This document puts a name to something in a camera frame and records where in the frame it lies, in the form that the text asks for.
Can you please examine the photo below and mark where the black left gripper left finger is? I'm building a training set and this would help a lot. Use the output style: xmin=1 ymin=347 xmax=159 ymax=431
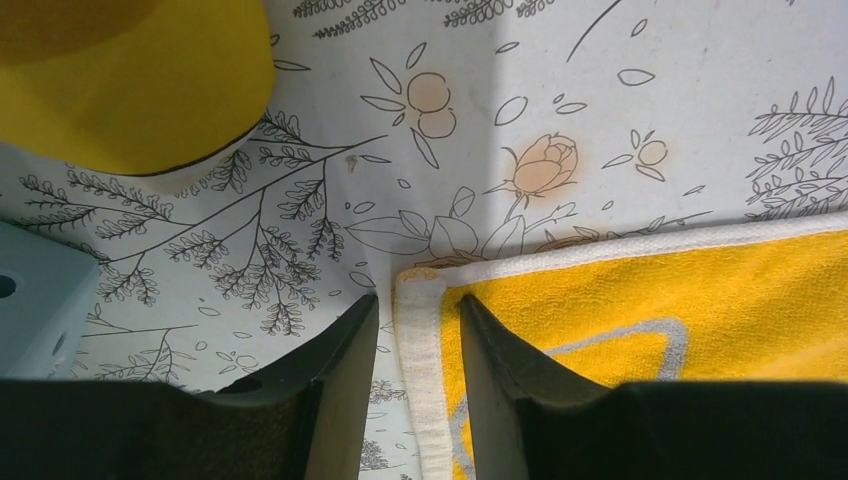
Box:
xmin=1 ymin=295 xmax=379 ymax=479

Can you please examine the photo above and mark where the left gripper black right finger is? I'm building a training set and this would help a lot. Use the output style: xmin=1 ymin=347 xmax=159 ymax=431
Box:
xmin=460 ymin=295 xmax=847 ymax=479

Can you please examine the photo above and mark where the grey yellow patterned towel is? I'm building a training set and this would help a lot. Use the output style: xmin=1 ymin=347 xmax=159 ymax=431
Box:
xmin=393 ymin=213 xmax=847 ymax=479

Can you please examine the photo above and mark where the light blue plastic basket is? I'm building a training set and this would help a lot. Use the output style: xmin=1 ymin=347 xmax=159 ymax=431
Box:
xmin=1 ymin=223 xmax=100 ymax=380

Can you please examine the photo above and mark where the floral patterned table mat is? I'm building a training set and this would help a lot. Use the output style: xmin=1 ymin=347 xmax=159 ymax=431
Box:
xmin=1 ymin=1 xmax=847 ymax=479

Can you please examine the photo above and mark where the blue yellow printed towel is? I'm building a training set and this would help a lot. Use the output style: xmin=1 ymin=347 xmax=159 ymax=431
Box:
xmin=1 ymin=1 xmax=276 ymax=191

